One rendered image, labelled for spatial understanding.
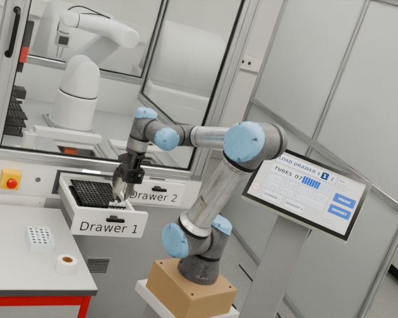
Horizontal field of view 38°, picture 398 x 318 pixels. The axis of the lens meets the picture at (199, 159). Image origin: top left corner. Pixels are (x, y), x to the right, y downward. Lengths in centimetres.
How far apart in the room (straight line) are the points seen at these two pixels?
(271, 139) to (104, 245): 123
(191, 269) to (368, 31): 221
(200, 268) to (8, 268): 65
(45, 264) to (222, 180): 73
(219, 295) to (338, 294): 164
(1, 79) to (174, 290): 100
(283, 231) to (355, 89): 126
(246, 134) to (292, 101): 261
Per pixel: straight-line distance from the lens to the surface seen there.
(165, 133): 193
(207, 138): 196
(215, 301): 205
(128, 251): 276
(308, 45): 426
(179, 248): 185
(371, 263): 339
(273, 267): 287
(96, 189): 243
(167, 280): 202
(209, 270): 203
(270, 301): 294
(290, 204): 267
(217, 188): 176
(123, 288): 287
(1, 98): 230
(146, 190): 260
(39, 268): 208
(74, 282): 204
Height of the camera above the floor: 185
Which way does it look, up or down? 17 degrees down
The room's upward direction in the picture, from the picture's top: 18 degrees clockwise
